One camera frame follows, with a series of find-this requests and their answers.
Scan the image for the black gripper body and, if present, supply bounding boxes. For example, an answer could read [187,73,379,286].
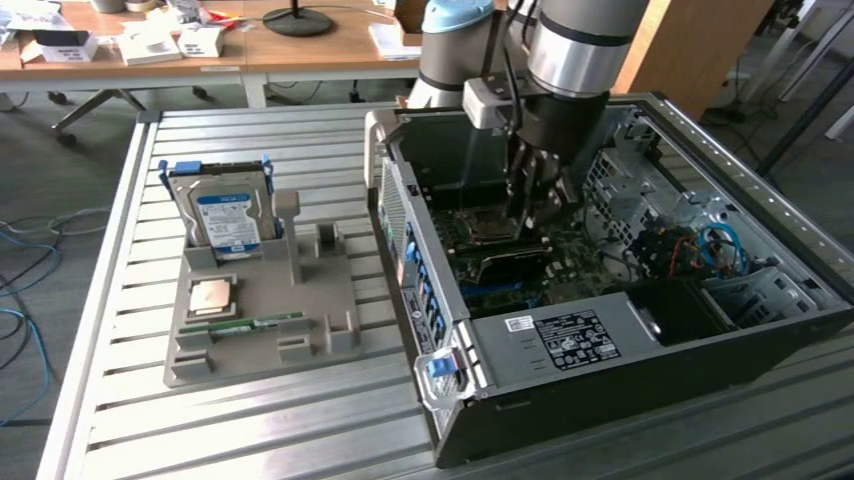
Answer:
[512,89,610,161]

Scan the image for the black Nvidia graphics card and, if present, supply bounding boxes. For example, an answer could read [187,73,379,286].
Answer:
[458,243,556,275]

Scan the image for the metal CPU socket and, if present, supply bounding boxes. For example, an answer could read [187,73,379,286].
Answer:
[455,209,528,247]

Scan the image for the blue expansion slot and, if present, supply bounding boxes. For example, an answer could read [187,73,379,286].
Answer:
[463,280,528,297]

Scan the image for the wooden cabinet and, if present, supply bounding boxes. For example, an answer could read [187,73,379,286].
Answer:
[610,0,775,121]

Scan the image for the white booklet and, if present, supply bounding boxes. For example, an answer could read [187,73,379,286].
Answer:
[367,22,423,62]

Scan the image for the gray power supply unit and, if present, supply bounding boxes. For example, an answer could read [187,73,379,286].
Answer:
[466,292,663,387]

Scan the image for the blue case latch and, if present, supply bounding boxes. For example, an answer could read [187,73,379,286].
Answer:
[425,351,463,382]

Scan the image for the gray printed parts rack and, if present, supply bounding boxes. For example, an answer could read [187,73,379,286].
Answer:
[163,189,365,389]

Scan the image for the wooden desk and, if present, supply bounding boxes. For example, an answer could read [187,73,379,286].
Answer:
[243,0,428,109]
[0,0,249,147]

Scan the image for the open black PC case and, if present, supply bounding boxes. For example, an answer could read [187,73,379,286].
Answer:
[363,91,854,470]

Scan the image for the hard disk in blue carrier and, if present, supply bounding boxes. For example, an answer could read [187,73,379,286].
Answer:
[157,153,285,262]

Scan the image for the black round lamp base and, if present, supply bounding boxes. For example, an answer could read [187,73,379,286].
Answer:
[261,0,335,38]

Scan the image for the green RAM stick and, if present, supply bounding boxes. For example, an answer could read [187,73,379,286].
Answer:
[177,312,305,335]

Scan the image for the silver CPU chip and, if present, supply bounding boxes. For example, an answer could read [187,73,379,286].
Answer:
[188,278,236,317]

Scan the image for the white box with label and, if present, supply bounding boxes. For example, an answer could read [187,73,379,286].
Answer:
[176,25,225,59]

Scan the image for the white box with round insert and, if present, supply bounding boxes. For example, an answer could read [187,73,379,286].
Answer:
[116,20,183,67]

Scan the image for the open white box black inside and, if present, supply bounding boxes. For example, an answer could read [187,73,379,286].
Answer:
[31,28,100,64]

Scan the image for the loose white papers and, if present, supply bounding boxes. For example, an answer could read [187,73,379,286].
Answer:
[0,8,73,32]

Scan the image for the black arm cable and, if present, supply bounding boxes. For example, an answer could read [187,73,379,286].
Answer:
[499,0,542,137]

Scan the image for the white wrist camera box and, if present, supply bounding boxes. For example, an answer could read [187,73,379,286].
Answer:
[463,74,528,130]

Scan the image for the blue disk wire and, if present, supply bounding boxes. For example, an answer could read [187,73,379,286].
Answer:
[696,222,748,279]

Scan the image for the dark metal frame bar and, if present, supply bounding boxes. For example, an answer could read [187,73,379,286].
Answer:
[756,4,854,176]

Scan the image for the gray floor cable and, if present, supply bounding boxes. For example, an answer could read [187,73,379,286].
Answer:
[0,207,112,237]

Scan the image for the blue floor cable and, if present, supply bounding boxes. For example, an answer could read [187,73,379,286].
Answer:
[0,227,63,427]

